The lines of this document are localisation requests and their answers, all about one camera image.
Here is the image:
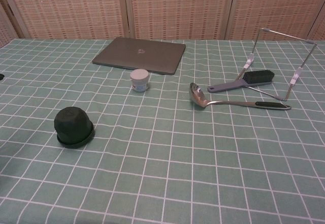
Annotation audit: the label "black dice cup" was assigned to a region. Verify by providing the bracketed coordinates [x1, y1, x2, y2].
[54, 106, 95, 145]

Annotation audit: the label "woven folding screen panel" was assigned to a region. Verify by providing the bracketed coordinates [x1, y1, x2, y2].
[124, 0, 238, 41]
[0, 0, 131, 41]
[225, 0, 325, 41]
[0, 0, 29, 49]
[307, 12, 325, 42]

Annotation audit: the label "small white jar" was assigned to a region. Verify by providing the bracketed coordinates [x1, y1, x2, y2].
[129, 69, 150, 93]

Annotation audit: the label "green checked tablecloth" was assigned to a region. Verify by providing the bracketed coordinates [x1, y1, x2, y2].
[0, 38, 325, 224]

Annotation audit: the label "metal wire stand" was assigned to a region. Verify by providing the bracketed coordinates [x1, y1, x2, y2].
[235, 27, 318, 102]

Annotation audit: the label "purple brush black bristles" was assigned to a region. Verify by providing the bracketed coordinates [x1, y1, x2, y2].
[207, 69, 275, 93]

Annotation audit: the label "grey closed laptop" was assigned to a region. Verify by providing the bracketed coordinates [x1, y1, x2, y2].
[91, 36, 187, 76]

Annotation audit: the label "steel ladle black handle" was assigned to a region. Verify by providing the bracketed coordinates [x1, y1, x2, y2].
[188, 82, 292, 111]

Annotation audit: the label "dark green round tray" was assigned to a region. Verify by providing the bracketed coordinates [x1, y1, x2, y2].
[56, 129, 96, 149]

